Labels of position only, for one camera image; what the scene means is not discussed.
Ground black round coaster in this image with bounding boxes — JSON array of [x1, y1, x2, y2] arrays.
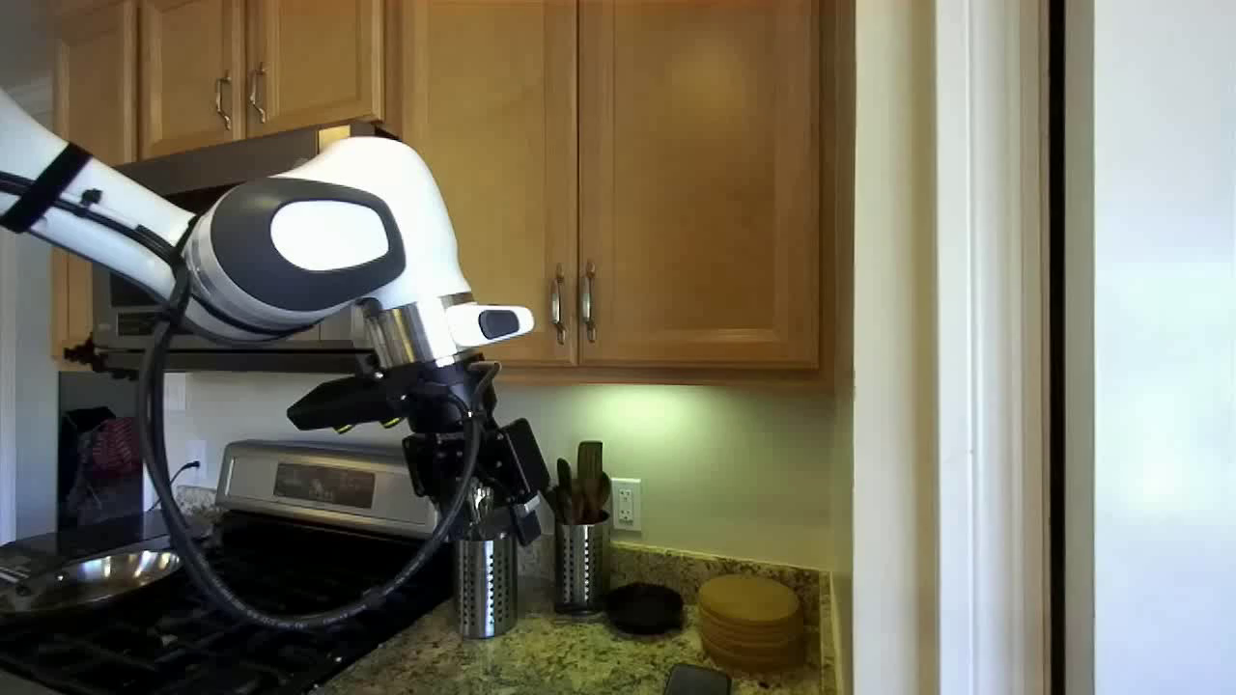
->
[[608, 582, 686, 639]]

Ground steel utensil holder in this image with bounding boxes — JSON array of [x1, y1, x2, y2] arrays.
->
[[456, 536, 518, 641], [558, 523, 610, 615]]

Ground wooden utensils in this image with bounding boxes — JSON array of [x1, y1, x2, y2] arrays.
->
[[549, 439, 610, 527]]

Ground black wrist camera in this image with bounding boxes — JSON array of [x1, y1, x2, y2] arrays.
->
[[285, 377, 407, 429]]

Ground stainless steel stove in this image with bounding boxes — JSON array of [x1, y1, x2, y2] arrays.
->
[[0, 439, 451, 695]]

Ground white wall outlet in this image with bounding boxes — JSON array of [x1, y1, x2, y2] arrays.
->
[[610, 474, 642, 534]]

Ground dark sponge on counter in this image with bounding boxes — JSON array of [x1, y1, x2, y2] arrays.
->
[[664, 666, 731, 695]]

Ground white door frame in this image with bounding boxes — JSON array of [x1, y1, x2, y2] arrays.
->
[[937, 0, 1065, 695]]

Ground steel frying pan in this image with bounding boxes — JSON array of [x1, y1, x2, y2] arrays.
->
[[0, 545, 182, 618]]

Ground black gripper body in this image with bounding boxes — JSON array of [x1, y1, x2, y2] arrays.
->
[[391, 358, 549, 506]]

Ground right steel utensil holder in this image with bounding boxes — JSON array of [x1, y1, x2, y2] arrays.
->
[[558, 523, 610, 615]]

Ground left steel utensil holder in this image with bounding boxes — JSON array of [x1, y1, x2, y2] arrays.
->
[[456, 536, 518, 641]]

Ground wooden cupboard door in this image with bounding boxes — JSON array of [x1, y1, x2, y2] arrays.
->
[[398, 0, 577, 372], [580, 0, 822, 372]]

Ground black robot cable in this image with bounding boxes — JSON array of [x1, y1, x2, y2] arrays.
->
[[136, 191, 499, 635]]

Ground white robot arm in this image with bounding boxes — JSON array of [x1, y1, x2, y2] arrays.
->
[[0, 98, 539, 431]]

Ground stainless steel microwave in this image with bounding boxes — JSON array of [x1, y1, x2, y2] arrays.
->
[[93, 272, 378, 375]]

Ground door metal handle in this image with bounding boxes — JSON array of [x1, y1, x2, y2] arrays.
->
[[549, 268, 568, 343], [580, 262, 595, 340]]

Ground dark picture on wall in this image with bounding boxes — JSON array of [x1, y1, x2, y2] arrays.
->
[[59, 372, 143, 534]]

